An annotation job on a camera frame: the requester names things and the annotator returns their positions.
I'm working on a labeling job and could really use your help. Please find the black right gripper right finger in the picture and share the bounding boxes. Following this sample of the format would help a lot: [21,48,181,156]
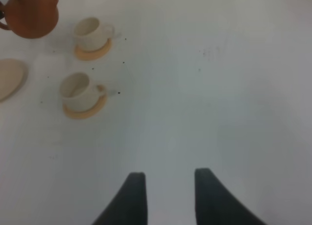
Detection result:
[195,168,264,225]

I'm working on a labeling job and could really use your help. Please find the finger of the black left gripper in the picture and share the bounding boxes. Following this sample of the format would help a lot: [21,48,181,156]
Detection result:
[0,2,4,19]

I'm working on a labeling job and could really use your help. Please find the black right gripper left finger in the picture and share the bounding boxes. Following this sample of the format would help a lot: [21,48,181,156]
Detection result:
[93,172,148,225]

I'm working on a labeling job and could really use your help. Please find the brown clay teapot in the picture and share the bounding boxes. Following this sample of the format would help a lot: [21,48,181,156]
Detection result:
[0,0,59,39]

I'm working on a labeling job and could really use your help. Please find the beige teapot saucer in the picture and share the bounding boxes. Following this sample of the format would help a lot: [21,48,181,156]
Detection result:
[0,59,28,102]

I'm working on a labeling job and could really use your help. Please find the white far teacup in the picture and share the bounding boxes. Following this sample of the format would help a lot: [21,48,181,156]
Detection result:
[73,17,115,52]

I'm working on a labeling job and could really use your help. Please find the white teacup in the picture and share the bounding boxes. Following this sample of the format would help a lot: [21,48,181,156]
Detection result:
[73,17,115,52]
[59,72,106,112]

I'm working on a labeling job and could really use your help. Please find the orange far coaster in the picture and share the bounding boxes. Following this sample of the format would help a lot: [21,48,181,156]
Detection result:
[74,38,113,61]

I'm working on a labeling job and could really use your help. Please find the orange coaster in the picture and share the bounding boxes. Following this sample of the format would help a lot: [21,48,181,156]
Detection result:
[74,38,113,61]
[62,84,107,120]

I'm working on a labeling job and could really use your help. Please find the orange near coaster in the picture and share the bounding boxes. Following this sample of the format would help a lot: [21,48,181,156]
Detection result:
[62,84,107,120]

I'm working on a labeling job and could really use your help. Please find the white near teacup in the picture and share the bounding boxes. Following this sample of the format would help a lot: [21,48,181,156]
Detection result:
[59,72,106,112]

